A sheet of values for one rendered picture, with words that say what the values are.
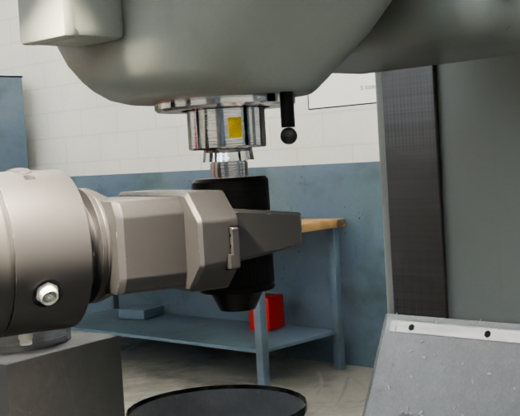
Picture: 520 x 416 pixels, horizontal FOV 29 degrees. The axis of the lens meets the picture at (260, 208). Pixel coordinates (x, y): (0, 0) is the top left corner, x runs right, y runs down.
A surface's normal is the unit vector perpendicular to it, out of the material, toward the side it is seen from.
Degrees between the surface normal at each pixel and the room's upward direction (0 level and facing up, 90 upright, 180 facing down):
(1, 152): 90
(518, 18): 117
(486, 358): 63
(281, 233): 90
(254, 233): 90
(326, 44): 122
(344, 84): 90
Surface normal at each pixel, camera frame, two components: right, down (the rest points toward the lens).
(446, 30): -0.44, 0.76
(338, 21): 0.67, 0.46
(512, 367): -0.63, -0.39
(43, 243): 0.51, -0.12
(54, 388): 0.82, -0.02
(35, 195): 0.33, -0.71
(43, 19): -0.68, 0.08
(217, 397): 0.03, -0.01
